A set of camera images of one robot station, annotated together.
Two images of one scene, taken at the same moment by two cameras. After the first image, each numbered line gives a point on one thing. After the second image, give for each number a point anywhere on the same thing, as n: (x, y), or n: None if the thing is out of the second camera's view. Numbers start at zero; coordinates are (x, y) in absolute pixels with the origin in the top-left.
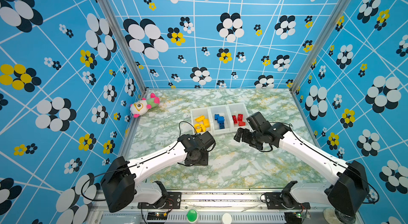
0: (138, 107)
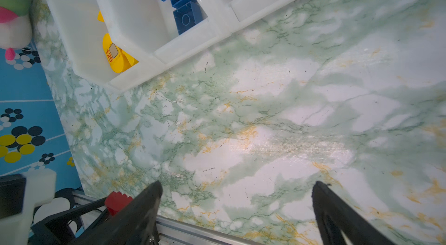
0: (15, 10)
